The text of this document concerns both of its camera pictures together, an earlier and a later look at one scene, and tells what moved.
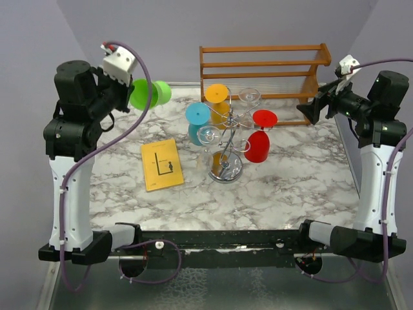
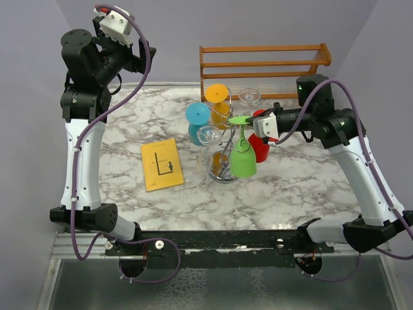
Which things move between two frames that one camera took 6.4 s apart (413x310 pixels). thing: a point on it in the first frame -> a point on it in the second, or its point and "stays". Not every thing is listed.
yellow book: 161,165 stays
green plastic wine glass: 161,93 -> 242,155
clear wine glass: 248,95 stays
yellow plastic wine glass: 217,93 stays
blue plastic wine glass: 197,114 stays
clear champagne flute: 208,136 stays
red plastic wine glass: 258,143 stays
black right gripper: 326,95 -> 276,108
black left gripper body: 113,94 -> 120,53
